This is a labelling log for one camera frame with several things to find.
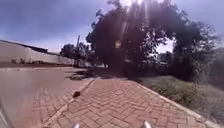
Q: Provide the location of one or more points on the large dark tree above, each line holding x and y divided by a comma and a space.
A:
133, 40

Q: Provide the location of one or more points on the pole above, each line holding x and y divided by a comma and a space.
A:
78, 50

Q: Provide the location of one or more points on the red brick path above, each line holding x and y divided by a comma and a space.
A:
116, 103

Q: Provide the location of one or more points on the group of distant trees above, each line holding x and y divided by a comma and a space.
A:
69, 50

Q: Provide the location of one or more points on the small dark lump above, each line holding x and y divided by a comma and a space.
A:
76, 94

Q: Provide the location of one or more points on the pale stone kerb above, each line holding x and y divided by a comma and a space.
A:
65, 107
173, 102

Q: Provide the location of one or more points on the robot's own part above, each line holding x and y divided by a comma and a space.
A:
146, 125
76, 126

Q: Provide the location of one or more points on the grass verge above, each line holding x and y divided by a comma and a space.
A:
186, 90

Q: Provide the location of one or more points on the reddish paved road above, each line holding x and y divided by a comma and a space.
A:
26, 86

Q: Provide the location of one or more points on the long white wall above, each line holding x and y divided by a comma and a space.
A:
20, 53

